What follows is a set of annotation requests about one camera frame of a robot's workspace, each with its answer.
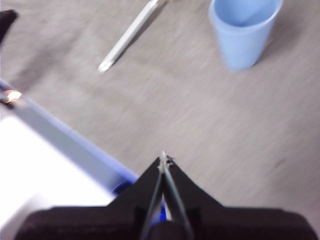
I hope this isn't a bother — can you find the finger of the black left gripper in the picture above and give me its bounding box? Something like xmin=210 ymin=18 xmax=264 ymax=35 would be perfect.
xmin=0 ymin=9 xmax=18 ymax=45

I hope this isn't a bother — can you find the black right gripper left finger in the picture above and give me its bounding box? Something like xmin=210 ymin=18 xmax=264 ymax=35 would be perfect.
xmin=14 ymin=156 xmax=165 ymax=240

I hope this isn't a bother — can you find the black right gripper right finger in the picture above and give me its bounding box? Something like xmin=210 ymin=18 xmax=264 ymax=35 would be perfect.
xmin=165 ymin=159 xmax=318 ymax=240

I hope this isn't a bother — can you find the cup brush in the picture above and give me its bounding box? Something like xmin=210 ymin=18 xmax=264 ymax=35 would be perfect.
xmin=98 ymin=0 xmax=169 ymax=73

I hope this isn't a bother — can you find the blue ribbed plastic cup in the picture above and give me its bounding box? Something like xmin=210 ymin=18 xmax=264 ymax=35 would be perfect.
xmin=208 ymin=0 xmax=285 ymax=71

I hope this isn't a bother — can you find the grey metal table frame rail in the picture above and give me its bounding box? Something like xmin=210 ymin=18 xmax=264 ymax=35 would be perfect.
xmin=0 ymin=79 xmax=141 ymax=191

